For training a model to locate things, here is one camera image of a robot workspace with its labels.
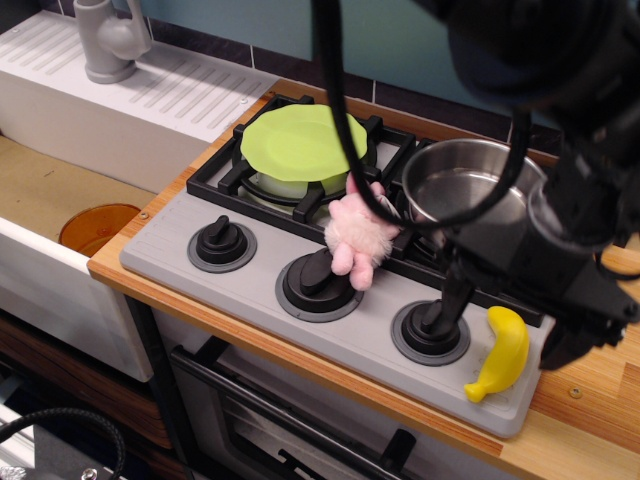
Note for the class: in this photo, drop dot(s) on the green plastic plate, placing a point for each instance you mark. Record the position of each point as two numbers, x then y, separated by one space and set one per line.
295 143

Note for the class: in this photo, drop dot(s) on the grey toy stove top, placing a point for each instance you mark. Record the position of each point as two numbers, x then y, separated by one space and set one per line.
361 341

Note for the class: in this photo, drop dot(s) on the white toy sink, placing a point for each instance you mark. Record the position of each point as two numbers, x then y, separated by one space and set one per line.
68 144

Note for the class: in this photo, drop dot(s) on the black left stove knob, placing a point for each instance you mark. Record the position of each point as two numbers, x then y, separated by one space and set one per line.
222 246

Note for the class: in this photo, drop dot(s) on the pink plush toy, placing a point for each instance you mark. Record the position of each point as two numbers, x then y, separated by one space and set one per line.
358 240

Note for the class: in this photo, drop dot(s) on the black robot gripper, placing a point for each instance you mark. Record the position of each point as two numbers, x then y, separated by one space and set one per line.
589 309

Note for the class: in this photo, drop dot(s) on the grey toy faucet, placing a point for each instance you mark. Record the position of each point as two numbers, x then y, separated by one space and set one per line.
111 45

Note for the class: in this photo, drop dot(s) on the stainless steel pot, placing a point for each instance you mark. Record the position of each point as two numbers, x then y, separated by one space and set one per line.
451 177

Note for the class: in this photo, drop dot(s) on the orange plastic bowl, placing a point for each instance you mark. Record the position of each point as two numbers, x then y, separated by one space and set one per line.
88 231

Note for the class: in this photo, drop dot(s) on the black burner grate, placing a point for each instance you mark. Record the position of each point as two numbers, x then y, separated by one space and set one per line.
278 213

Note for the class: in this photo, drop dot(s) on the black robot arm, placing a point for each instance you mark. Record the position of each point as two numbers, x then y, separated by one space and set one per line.
575 63

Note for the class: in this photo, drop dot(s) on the black middle stove knob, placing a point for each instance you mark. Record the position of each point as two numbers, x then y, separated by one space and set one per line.
308 290

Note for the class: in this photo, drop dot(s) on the black right stove knob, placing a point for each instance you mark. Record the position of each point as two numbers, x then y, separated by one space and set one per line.
412 334

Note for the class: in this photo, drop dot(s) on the toy oven door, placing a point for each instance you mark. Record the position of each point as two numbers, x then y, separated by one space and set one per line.
266 422

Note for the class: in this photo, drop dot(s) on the black stove knob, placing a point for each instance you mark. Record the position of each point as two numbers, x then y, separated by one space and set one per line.
308 290
222 246
412 334

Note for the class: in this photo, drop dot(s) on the yellow toy banana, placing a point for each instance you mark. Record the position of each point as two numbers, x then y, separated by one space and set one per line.
508 357

